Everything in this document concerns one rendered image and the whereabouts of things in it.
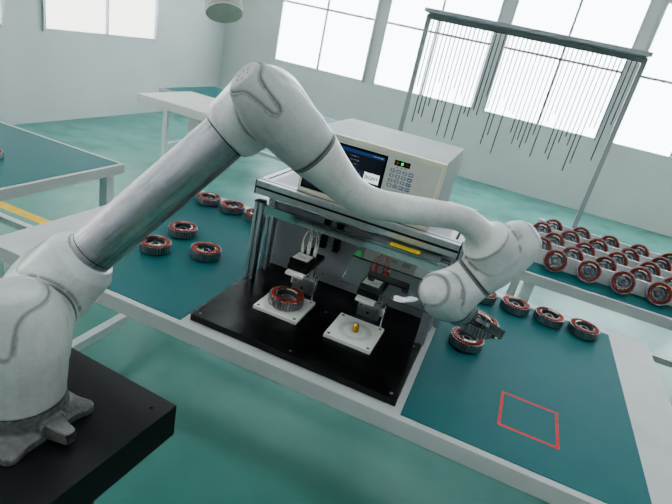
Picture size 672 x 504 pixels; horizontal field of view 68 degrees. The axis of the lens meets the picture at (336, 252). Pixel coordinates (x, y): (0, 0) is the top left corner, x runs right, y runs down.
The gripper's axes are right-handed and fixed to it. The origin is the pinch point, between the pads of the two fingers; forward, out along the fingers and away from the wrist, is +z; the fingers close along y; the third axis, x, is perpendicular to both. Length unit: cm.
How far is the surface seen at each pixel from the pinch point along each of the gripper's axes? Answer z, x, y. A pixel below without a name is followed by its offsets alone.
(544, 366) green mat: 36.7, -0.2, 15.4
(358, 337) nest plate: -5.9, -21.7, -26.9
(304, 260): -13, -10, -53
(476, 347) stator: 20.9, -6.2, -2.3
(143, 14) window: 195, 146, -628
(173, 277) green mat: -26, -38, -87
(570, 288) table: 108, 40, -2
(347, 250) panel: 5, 0, -53
